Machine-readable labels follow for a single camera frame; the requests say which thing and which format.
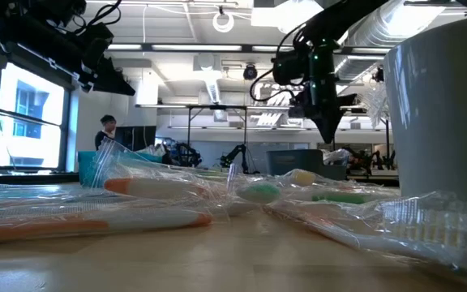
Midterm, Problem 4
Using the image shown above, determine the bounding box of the wrapped green toothbrush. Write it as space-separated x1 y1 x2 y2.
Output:
235 180 401 206
164 160 259 179

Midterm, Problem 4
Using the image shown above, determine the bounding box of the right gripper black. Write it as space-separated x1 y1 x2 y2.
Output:
272 40 358 144

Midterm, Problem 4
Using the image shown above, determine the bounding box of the dark grey plastic bin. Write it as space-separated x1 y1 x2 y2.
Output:
263 148 348 182

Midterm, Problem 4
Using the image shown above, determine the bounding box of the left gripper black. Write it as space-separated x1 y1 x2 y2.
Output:
54 22 136 97

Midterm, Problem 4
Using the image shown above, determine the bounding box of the person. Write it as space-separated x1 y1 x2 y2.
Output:
94 114 118 152

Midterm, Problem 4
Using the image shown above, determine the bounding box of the white ring light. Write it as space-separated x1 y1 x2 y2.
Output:
212 11 235 34

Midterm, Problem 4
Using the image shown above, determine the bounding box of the silver ceiling duct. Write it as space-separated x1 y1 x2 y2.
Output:
204 67 223 105

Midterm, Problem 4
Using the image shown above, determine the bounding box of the black round ceiling camera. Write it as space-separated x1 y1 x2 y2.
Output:
242 63 259 81

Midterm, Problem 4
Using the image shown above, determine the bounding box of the teal plastic lid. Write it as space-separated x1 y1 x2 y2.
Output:
0 184 111 204

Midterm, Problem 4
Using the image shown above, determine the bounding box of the teal plastic bin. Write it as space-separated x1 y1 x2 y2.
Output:
77 150 164 187

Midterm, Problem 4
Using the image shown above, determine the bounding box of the black rig frame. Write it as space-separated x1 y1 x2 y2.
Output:
184 104 251 171

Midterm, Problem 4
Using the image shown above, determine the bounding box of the black window frame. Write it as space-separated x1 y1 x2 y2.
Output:
0 60 75 171

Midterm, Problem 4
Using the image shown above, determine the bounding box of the black monitor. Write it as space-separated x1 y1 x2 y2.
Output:
114 126 156 152

